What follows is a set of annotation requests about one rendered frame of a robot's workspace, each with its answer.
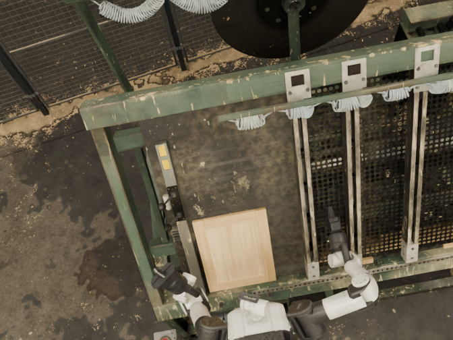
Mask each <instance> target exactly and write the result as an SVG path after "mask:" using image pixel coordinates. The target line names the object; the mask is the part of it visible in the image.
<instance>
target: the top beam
mask: <svg viewBox="0 0 453 340"><path fill-rule="evenodd" d="M436 44H440V59H439V64H443V63H449V62H453V31H450V32H443V33H439V34H433V35H429V36H422V37H418V38H412V39H407V40H401V41H397V42H390V43H386V44H382V45H376V46H372V47H365V48H361V49H354V50H350V51H343V52H339V53H333V54H329V55H322V56H318V57H312V58H307V59H301V60H296V61H290V62H286V63H279V64H276V65H269V66H265V67H258V68H254V69H247V70H243V71H239V72H233V73H229V74H222V75H218V76H211V77H207V78H200V79H197V80H190V81H186V82H180V83H175V84H169V85H165V86H158V87H154V88H147V89H143V90H136V91H133V92H126V93H122V94H115V95H111V96H105V97H100V98H94V99H90V100H86V101H84V102H82V104H81V106H80V108H79V113H80V116H81V118H82V122H83V124H84V127H85V130H94V129H98V128H105V127H109V126H113V125H120V124H124V123H131V122H135V121H141V120H145V119H152V118H156V117H162V116H167V115H173V114H178V113H184V112H188V111H195V110H199V109H205V108H210V107H216V106H220V105H227V104H231V103H238V102H241V101H248V100H252V99H257V98H263V97H267V96H274V95H278V94H284V93H286V83H285V76H284V73H287V72H293V71H297V70H301V69H308V68H309V75H310V86H311V88H317V87H320V86H327V85H331V84H338V83H342V68H341V62H344V61H350V60H355V59H361V58H366V69H367V73H366V78H370V77H374V76H381V75H385V74H392V73H396V72H403V71H406V70H410V69H414V68H415V48H419V47H426V46H429V45H436ZM429 60H433V50H429V51H422V52H421V62H423V61H429Z"/></svg>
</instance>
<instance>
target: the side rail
mask: <svg viewBox="0 0 453 340"><path fill-rule="evenodd" d="M90 131H91V134H92V137H93V139H94V143H95V145H96V149H97V151H98V154H99V157H100V160H101V162H102V166H103V168H104V172H105V173H106V176H107V179H108V182H109V185H110V187H111V191H112V193H113V196H114V199H115V202H116V205H117V208H118V210H119V214H120V216H121V219H122V221H123V225H124V228H125V230H126V233H127V236H128V239H129V242H130V244H131V248H132V250H133V253H134V256H135V259H136V262H137V264H138V267H139V270H140V273H141V276H142V279H143V281H144V285H145V287H146V290H147V292H148V296H149V298H150V301H151V304H152V307H155V306H161V305H163V295H164V290H163V288H162V289H154V288H153V287H152V286H151V280H152V277H153V276H154V275H155V273H154V271H153V270H154V269H155V268H156V265H155V263H154V259H153V258H152V256H151V253H150V249H149V245H148V241H147V239H146V235H145V232H144V228H143V226H142V222H141V220H140V216H139V214H138V210H137V208H136V205H135V202H134V199H133V195H132V193H131V189H130V186H129V183H128V180H127V177H126V174H125V171H124V168H123V164H122V162H121V158H120V156H119V153H118V152H117V149H116V146H115V143H114V140H113V134H112V131H111V127H110V126H109V127H102V128H98V129H94V130H90Z"/></svg>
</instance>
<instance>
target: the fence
mask: <svg viewBox="0 0 453 340"><path fill-rule="evenodd" d="M159 146H164V147H165V149H166V152H167V155H166V156H163V157H161V156H160V153H159V150H158V147H159ZM155 147H156V151H157V154H158V158H159V161H160V166H161V169H162V173H163V176H164V180H165V183H166V186H167V187H169V186H177V187H178V191H179V195H180V198H181V193H180V190H179V186H178V183H177V178H176V175H175V170H174V167H173V162H172V159H171V155H170V152H169V147H168V144H167V140H161V141H157V142H156V144H155ZM167 159H168V160H169V165H170V169H166V170H164V167H163V165H162V161H163V160H167ZM181 203H182V206H183V210H184V213H185V209H184V205H183V201H182V198H181ZM185 218H186V220H185V221H178V222H177V226H178V230H179V234H180V237H181V241H182V244H183V249H184V251H185V255H186V259H187V263H188V266H189V270H190V273H191V275H193V276H194V277H196V281H195V283H194V287H195V288H196V287H199V288H202V289H203V290H204V293H205V294H206V289H205V286H204V281H203V278H202V274H201V270H200V266H199V262H198V258H197V255H196V252H195V247H194V244H193V240H192V236H191V231H190V229H189V224H188V221H187V216H186V214H185Z"/></svg>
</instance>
